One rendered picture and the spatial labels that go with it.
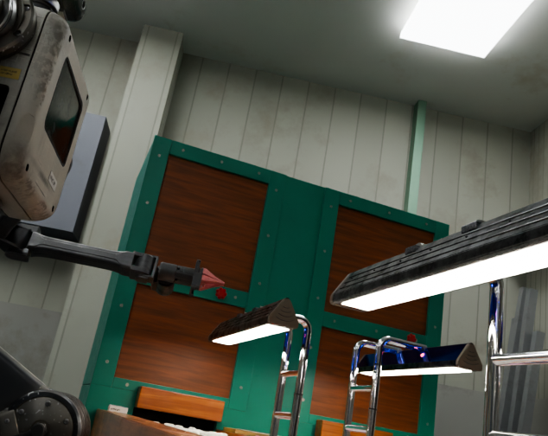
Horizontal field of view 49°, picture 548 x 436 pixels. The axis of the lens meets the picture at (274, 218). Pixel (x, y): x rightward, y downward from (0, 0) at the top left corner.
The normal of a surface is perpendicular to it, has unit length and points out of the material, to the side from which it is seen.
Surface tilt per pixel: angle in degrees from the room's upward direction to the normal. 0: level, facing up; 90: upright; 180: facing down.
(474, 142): 90
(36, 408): 89
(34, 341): 90
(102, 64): 90
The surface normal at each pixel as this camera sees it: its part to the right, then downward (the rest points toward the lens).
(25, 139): 0.76, -0.21
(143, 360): 0.34, -0.25
